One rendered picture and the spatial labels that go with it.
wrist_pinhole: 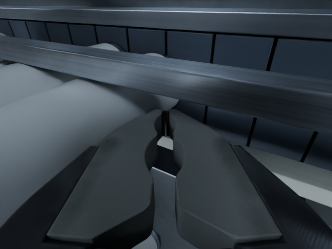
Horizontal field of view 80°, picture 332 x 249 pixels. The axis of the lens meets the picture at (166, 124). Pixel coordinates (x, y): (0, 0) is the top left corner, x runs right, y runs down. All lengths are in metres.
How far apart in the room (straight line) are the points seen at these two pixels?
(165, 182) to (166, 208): 0.05
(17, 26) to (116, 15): 0.16
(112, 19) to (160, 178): 0.18
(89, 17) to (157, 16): 0.08
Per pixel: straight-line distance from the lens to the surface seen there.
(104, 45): 0.19
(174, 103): 0.16
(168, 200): 0.28
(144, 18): 0.18
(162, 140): 0.16
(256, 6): 0.20
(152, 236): 0.36
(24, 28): 0.32
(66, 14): 0.25
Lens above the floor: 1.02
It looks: 47 degrees down
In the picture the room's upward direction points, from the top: 133 degrees counter-clockwise
